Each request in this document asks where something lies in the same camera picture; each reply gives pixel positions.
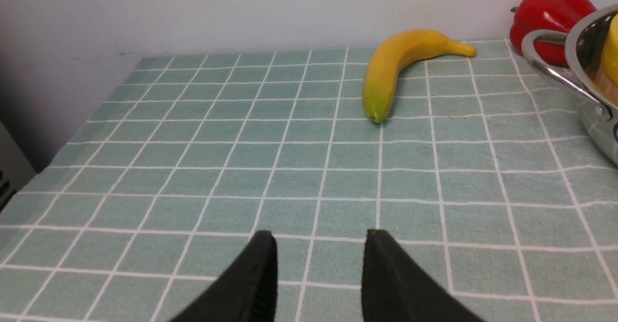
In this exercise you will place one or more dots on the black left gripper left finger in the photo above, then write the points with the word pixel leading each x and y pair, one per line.
pixel 247 291

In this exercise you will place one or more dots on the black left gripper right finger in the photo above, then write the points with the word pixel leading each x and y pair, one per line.
pixel 395 288

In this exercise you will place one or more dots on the bamboo steamer basket yellow rim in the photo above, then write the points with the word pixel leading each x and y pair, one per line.
pixel 607 76

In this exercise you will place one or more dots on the stainless steel pot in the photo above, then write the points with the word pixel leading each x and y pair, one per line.
pixel 583 47

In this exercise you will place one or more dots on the green checkered tablecloth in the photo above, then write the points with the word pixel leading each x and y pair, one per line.
pixel 483 173

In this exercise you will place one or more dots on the yellow banana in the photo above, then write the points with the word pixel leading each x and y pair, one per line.
pixel 395 54

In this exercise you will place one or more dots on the red bell pepper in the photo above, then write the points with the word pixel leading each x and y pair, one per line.
pixel 555 15

